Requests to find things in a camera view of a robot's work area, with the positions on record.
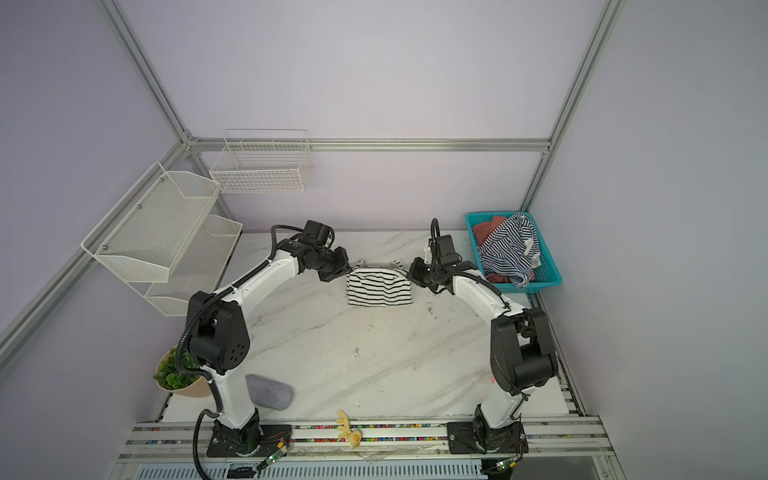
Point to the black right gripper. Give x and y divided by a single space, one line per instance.
414 273

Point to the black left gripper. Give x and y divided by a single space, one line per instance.
342 268

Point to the black white striped tank top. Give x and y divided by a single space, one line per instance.
374 286

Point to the navy striped tank top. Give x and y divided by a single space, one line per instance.
512 252

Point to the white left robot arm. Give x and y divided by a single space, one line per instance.
216 340

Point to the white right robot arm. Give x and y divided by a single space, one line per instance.
522 355

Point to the red tank top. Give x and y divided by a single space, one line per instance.
483 230

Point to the white mesh two-tier shelf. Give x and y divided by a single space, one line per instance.
163 239

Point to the grey felt pouch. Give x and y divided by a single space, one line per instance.
268 393

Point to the yellow banana toy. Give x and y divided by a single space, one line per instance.
352 437

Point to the potted green plant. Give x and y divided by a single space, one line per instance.
168 378

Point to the white wire wall basket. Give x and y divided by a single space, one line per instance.
263 161

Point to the aluminium frame rail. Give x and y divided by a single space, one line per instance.
384 144

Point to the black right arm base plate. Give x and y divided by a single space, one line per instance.
476 437

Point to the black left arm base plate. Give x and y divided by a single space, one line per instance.
254 440

